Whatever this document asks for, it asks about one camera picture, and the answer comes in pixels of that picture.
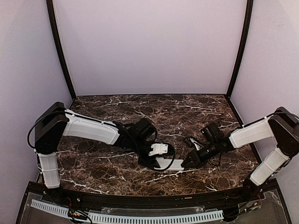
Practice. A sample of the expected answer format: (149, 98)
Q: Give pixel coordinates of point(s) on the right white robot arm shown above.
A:
(281, 125)

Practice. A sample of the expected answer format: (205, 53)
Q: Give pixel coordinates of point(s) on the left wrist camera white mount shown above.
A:
(162, 148)

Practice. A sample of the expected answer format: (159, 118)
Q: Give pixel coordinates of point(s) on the black frame post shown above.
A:
(241, 49)
(59, 48)

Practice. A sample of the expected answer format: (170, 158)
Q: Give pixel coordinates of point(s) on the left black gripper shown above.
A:
(146, 160)

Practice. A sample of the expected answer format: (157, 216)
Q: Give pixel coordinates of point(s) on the left black frame post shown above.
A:
(59, 48)

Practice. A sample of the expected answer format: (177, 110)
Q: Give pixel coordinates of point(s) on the right black frame post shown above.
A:
(241, 49)

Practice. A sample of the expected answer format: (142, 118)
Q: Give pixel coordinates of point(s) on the black front rail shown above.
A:
(219, 199)

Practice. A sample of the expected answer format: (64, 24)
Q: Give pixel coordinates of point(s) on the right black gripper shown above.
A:
(198, 157)

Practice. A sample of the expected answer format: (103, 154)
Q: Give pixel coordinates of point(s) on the white slotted cable duct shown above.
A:
(193, 215)

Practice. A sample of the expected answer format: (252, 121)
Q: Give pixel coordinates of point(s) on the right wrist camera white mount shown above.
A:
(193, 143)

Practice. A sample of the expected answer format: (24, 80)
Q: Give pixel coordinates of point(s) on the white remote control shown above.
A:
(169, 164)

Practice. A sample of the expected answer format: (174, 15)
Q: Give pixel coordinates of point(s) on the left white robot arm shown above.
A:
(58, 121)

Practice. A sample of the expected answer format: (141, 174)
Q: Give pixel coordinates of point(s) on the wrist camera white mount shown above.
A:
(162, 148)
(193, 143)

